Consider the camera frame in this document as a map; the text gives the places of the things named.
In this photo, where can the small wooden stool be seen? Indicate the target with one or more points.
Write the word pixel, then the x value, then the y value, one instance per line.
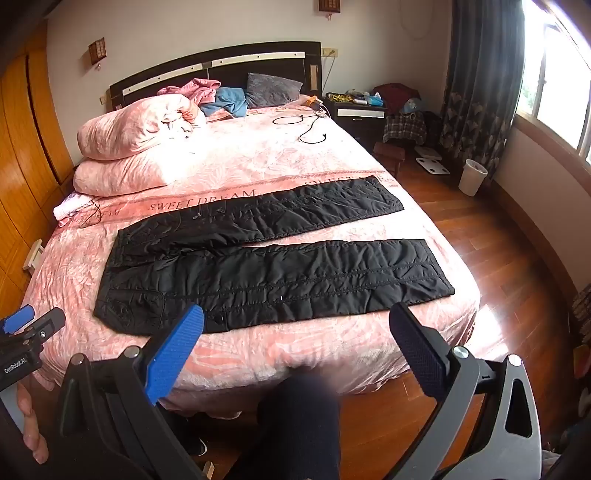
pixel 390 154

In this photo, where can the plaid cloth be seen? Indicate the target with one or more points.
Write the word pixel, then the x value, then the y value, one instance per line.
pixel 404 127

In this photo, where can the window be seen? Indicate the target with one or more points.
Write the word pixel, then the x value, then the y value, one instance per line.
pixel 554 92

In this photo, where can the wall socket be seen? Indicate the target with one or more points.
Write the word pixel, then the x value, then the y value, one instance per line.
pixel 329 52

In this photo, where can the tissue box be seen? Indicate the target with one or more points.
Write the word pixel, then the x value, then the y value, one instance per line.
pixel 376 100

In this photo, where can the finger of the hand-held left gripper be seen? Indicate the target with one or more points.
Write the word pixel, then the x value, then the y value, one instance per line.
pixel 46 323
pixel 16 319

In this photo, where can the dark wooden headboard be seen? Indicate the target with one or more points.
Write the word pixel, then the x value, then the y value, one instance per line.
pixel 231 74

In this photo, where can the folded white cloth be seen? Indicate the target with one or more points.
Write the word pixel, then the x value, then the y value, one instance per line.
pixel 69 205

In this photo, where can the black quilted pants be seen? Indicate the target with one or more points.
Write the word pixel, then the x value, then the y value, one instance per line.
pixel 277 281

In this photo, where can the dark red garment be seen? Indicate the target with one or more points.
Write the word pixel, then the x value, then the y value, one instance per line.
pixel 392 94

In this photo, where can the white bathroom scale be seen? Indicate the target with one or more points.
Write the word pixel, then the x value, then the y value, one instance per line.
pixel 427 152
pixel 433 167

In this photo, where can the orange charger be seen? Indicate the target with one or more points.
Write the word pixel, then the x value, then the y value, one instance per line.
pixel 314 102

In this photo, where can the small pale wooden stand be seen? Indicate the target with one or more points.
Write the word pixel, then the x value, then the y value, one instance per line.
pixel 34 256

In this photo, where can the person's left hand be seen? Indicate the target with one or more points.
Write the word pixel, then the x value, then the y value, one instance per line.
pixel 32 434

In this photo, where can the black shoe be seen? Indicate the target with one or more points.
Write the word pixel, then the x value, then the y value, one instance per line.
pixel 196 443

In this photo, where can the wooden wardrobe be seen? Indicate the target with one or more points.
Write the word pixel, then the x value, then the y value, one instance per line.
pixel 23 138

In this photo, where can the person's dark trouser leg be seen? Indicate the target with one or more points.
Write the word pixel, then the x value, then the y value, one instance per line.
pixel 295 429

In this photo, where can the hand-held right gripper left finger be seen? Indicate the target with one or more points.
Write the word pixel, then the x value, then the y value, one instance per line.
pixel 178 350

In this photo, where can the grey pillow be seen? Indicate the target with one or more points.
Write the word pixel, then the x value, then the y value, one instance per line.
pixel 272 87

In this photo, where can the bed with pink bedspread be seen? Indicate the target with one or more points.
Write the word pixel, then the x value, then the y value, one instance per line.
pixel 277 157

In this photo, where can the yellow patterned pouch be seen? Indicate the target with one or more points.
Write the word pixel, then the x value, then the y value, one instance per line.
pixel 341 98

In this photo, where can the pink garment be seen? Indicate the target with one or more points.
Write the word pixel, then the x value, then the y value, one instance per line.
pixel 198 87

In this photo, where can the folded pink duvet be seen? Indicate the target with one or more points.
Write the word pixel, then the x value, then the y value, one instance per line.
pixel 124 138

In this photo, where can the blue cap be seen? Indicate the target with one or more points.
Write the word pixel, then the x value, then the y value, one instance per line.
pixel 411 107

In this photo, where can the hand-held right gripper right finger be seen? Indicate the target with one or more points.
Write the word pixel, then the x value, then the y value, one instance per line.
pixel 415 350

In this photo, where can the blue garment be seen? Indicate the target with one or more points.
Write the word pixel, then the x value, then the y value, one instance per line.
pixel 231 101

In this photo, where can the wooden wall lamp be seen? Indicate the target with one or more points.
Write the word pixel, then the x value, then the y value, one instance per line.
pixel 329 5
pixel 97 51

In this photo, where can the white trash bin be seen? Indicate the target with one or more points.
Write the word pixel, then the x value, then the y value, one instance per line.
pixel 472 180

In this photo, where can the dark patterned curtain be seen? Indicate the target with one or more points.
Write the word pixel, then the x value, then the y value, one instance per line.
pixel 480 69

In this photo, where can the dark nightstand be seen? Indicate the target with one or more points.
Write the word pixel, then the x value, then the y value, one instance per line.
pixel 355 113

